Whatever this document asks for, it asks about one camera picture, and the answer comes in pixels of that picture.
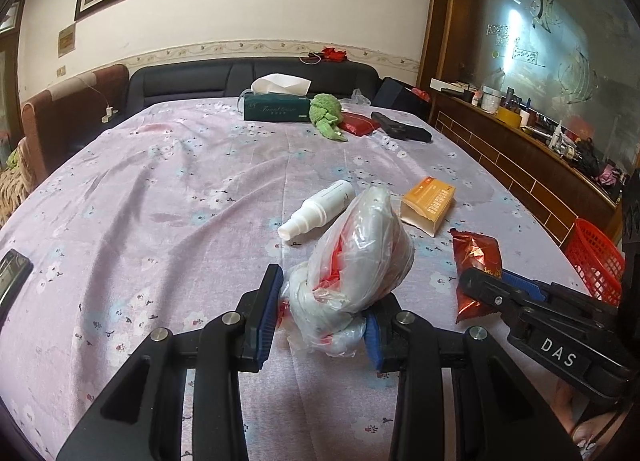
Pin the etched glass partition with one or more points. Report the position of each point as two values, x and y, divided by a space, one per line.
575 41

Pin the brown armchair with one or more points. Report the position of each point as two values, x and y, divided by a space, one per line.
65 116

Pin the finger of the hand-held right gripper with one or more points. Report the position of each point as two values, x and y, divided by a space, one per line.
525 287
487 291

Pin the orange cardboard box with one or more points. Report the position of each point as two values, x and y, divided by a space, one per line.
427 203

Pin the person's right forearm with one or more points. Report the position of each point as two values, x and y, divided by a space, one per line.
595 428

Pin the wooden glass door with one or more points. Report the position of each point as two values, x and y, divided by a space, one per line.
10 41

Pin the yellow counter container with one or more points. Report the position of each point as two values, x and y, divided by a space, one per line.
508 116

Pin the purple floral tablecloth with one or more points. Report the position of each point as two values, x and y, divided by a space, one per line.
150 221

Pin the red plastic basket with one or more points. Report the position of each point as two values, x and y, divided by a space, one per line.
595 256

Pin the black phone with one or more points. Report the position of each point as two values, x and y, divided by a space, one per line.
12 281

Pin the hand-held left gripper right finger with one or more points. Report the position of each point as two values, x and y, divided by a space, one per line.
373 343

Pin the green cloth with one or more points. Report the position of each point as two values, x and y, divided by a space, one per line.
327 113

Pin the red flat packet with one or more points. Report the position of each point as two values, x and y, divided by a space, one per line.
360 123

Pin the black toy gun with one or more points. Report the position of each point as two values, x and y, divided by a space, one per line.
402 128

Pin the wicker chair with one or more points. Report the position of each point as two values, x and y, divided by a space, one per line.
12 186

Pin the wooden brick-pattern cabinet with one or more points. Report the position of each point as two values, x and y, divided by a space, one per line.
525 176

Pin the dark leather sofa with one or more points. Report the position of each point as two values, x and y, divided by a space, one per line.
190 83

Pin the red cloth item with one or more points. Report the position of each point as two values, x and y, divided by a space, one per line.
334 54

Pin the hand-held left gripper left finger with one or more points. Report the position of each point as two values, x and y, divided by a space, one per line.
265 313

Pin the small clear plastic wrap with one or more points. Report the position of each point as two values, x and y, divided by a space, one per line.
361 97

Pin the white charger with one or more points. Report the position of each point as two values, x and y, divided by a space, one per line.
109 113

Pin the dark green tissue box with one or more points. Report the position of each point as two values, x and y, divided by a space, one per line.
277 106

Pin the clear plastic bag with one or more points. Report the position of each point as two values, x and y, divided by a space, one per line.
355 261

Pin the white spray bottle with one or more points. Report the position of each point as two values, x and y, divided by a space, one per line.
320 206

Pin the red snack packet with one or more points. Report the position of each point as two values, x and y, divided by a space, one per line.
477 253

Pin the small wall plaque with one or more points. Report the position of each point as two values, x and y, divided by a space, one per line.
66 41

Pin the assorted counter bottles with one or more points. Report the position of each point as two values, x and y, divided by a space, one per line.
565 138

